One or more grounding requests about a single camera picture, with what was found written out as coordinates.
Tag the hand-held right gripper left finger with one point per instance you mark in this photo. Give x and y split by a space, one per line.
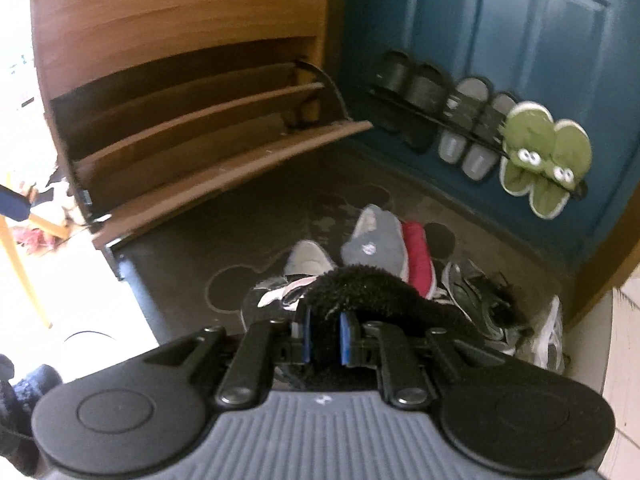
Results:
306 335

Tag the black fuzzy slipper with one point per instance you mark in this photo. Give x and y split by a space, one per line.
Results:
360 290

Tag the person's black shoe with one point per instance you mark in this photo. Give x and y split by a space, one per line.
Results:
30 385

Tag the blue door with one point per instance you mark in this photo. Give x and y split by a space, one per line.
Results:
450 10

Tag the wooden door frame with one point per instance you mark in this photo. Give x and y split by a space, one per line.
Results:
600 270

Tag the wooden shoe cabinet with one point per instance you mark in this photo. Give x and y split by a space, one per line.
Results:
150 10

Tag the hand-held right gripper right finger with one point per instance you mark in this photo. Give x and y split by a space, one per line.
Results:
345 337

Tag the colourful clutter pile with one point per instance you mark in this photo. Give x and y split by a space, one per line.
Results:
30 240

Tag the grey bear slipper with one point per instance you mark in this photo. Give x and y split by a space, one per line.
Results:
375 240
310 257

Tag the dark door mat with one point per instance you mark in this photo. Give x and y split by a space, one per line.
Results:
225 220

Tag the blue panel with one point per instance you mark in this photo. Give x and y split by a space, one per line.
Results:
12 202

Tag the yellow chair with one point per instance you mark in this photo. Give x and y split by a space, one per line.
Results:
25 280

